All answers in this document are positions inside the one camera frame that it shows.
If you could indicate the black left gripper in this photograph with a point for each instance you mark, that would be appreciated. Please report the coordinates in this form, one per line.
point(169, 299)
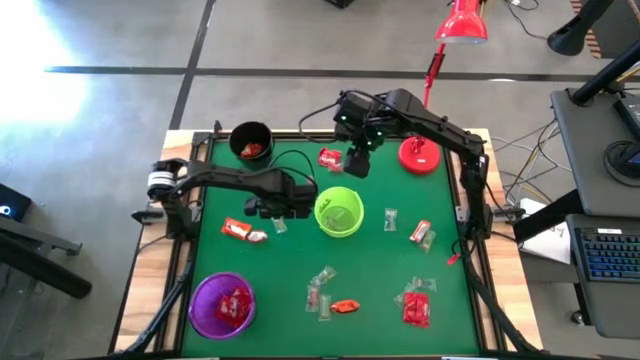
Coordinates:
point(300, 209)

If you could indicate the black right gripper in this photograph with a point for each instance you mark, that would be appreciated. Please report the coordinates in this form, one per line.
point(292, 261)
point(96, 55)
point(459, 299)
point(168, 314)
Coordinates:
point(365, 141)

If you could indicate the clear green candy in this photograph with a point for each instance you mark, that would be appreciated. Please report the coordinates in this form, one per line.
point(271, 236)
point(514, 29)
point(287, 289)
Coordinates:
point(325, 307)
point(390, 219)

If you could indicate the red candies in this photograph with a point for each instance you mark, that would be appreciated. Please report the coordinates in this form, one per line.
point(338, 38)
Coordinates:
point(235, 228)

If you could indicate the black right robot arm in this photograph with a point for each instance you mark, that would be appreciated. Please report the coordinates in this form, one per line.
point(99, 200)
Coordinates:
point(440, 130)

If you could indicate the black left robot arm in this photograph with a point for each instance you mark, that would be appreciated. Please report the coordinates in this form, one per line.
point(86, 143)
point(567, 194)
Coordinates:
point(225, 177)

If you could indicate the red white candy packet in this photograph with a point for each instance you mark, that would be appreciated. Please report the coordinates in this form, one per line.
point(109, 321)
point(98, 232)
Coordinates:
point(420, 231)

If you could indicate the large red candy packet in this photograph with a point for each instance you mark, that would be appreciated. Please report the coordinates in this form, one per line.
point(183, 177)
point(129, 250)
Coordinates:
point(416, 310)

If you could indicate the lime green plastic bucket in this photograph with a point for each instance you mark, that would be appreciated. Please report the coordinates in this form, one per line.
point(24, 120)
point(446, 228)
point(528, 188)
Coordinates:
point(345, 200)

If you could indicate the green table mat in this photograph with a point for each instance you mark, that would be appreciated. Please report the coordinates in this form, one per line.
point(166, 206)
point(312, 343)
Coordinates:
point(290, 270)

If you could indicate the red desk lamp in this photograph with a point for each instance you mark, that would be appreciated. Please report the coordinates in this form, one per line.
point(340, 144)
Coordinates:
point(420, 160)

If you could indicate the black plastic bucket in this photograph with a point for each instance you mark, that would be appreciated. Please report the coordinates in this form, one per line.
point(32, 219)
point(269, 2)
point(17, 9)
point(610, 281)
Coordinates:
point(240, 137)

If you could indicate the black clamp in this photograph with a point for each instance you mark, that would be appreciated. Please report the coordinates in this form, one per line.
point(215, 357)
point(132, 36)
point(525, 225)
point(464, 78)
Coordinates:
point(217, 128)

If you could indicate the purple plastic bucket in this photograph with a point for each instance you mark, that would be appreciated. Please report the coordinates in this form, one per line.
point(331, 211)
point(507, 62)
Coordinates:
point(205, 305)

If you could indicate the small red connector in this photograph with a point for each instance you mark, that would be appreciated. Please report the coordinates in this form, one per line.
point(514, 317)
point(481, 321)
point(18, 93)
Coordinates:
point(452, 259)

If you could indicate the black desk beam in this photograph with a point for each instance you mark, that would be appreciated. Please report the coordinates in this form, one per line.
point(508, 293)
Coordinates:
point(550, 215)

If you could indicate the white paper sheet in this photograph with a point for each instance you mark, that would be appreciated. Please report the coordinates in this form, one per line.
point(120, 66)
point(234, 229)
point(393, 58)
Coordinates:
point(550, 245)

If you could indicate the grey side desk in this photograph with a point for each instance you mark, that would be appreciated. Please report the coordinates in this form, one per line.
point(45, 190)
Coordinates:
point(585, 150)

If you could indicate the black stand leg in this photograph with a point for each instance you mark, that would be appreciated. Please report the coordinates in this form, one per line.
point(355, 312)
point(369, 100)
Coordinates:
point(567, 40)

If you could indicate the black monitor pole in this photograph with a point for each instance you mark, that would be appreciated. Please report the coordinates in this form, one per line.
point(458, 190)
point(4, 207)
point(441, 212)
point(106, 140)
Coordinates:
point(600, 80)

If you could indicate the black round monitor base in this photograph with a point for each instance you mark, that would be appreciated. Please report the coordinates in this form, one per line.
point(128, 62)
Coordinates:
point(617, 165)

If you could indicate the grey metal stand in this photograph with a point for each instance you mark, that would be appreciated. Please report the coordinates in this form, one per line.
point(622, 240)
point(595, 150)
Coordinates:
point(40, 237)

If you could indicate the black padded bar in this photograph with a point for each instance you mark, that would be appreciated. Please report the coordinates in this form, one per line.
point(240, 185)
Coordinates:
point(45, 272)

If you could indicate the striped mat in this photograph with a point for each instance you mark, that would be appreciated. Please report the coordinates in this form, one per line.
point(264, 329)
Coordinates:
point(595, 45)

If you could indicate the black backlit keyboard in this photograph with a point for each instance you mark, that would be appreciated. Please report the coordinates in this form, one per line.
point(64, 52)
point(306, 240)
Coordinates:
point(607, 255)

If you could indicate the black caster wheel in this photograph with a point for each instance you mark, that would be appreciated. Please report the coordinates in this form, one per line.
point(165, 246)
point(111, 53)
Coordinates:
point(578, 317)

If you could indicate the black device blue light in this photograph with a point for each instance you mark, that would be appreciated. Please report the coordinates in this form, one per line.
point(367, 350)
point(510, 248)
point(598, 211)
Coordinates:
point(12, 205)

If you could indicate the grey keyboard desk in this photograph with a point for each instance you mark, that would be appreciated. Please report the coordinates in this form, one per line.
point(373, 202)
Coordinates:
point(615, 310)

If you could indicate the black metal table frame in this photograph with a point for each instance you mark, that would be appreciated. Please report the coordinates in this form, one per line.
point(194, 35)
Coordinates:
point(287, 134)

